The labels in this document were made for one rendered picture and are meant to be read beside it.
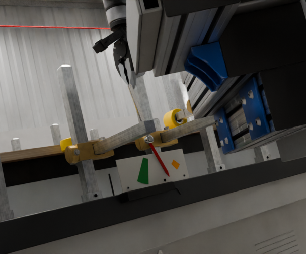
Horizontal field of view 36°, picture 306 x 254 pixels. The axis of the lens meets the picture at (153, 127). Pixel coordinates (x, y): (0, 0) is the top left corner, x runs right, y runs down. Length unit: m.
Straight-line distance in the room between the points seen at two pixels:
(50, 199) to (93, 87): 8.38
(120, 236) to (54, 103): 8.07
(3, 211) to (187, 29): 0.78
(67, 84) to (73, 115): 0.09
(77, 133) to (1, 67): 8.00
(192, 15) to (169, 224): 1.01
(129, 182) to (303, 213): 1.10
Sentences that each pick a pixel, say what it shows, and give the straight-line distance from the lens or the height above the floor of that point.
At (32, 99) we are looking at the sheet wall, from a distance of 9.29.
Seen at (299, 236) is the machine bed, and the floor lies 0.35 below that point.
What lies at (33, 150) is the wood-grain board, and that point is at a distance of 1.49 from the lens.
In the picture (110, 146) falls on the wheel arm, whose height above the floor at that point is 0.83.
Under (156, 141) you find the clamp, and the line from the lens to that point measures 1.49.
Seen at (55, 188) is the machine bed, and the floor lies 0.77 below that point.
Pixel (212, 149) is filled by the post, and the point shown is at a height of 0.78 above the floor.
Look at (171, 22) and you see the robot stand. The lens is 0.57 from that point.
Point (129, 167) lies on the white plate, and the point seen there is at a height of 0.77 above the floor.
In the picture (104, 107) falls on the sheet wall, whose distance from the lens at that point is 9.86.
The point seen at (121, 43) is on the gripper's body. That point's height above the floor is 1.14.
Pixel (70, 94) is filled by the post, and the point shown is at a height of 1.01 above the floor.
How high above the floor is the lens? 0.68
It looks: 8 degrees up
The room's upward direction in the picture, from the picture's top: 13 degrees counter-clockwise
